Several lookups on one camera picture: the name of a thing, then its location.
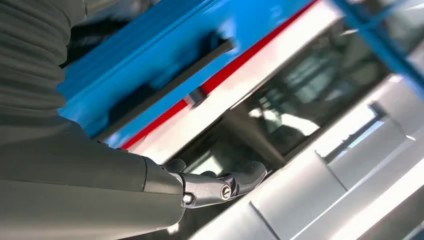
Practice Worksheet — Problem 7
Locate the blue metal shelf rack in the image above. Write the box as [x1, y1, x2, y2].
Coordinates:
[56, 0, 424, 149]

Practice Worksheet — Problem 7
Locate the white car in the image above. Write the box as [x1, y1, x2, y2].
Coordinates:
[127, 0, 424, 240]

